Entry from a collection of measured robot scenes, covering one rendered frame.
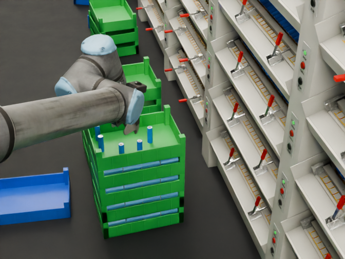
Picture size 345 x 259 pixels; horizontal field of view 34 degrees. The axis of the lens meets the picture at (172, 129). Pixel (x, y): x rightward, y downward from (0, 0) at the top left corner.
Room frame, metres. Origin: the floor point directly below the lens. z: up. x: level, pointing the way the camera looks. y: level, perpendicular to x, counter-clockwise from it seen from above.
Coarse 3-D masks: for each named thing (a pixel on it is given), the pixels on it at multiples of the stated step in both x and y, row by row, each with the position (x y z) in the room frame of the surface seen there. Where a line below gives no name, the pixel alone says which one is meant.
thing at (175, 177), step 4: (172, 176) 1.48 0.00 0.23; (176, 176) 1.49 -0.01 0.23; (148, 180) 1.46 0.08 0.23; (152, 180) 1.46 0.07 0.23; (156, 180) 1.46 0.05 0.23; (160, 180) 1.47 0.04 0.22; (164, 180) 1.47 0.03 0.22; (168, 180) 1.49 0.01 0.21; (128, 184) 1.44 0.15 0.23; (132, 184) 1.44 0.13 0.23; (136, 184) 1.44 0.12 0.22; (140, 184) 1.45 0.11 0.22; (144, 184) 1.45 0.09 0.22; (148, 184) 1.46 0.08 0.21; (108, 188) 1.42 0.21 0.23; (112, 188) 1.42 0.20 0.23; (116, 188) 1.42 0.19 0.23; (120, 188) 1.43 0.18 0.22; (124, 188) 1.43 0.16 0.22; (128, 188) 1.44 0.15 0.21; (132, 188) 1.45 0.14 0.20; (108, 192) 1.42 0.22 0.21
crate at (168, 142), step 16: (160, 112) 1.66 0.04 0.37; (112, 128) 1.61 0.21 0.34; (144, 128) 1.63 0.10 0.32; (160, 128) 1.63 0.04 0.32; (176, 128) 1.57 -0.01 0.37; (96, 144) 1.54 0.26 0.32; (112, 144) 1.54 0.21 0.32; (128, 144) 1.54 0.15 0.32; (144, 144) 1.54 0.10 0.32; (160, 144) 1.54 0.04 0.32; (176, 144) 1.48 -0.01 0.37; (96, 160) 1.41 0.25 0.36; (112, 160) 1.41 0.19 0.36; (128, 160) 1.43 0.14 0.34; (144, 160) 1.44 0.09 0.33
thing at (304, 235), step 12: (300, 216) 1.13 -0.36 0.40; (312, 216) 1.13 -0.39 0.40; (288, 228) 1.12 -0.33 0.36; (300, 228) 1.12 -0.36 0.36; (312, 228) 1.11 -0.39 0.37; (288, 240) 1.12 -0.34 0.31; (300, 240) 1.08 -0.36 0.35; (312, 240) 1.06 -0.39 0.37; (324, 240) 1.04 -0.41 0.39; (300, 252) 1.04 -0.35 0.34; (312, 252) 1.03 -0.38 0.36; (324, 252) 1.02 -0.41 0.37; (336, 252) 1.00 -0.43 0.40
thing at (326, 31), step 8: (336, 16) 1.12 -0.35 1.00; (344, 16) 1.13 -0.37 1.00; (320, 24) 1.12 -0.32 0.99; (328, 24) 1.12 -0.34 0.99; (336, 24) 1.13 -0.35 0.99; (344, 24) 1.11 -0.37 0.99; (320, 32) 1.12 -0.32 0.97; (328, 32) 1.12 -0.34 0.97; (336, 32) 1.13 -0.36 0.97; (344, 32) 1.11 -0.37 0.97; (320, 40) 1.12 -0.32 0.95; (328, 40) 1.12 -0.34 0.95; (336, 40) 1.11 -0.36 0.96; (344, 40) 1.10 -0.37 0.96; (320, 48) 1.12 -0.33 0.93; (328, 48) 1.09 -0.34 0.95; (336, 48) 1.08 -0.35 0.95; (344, 48) 1.07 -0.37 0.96; (328, 56) 1.08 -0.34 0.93; (336, 56) 1.06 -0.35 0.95; (344, 56) 1.05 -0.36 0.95; (328, 64) 1.10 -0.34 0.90; (336, 64) 1.04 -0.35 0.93; (344, 64) 1.02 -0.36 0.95; (336, 72) 1.06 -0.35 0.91; (344, 72) 1.01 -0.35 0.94
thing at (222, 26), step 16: (208, 16) 1.88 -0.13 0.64; (224, 16) 1.81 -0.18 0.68; (208, 32) 1.88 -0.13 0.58; (224, 32) 1.81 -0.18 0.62; (208, 48) 1.87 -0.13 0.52; (224, 80) 1.81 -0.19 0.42; (208, 96) 1.84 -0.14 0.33; (208, 128) 1.82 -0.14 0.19; (208, 144) 1.81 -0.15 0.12; (208, 160) 1.80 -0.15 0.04
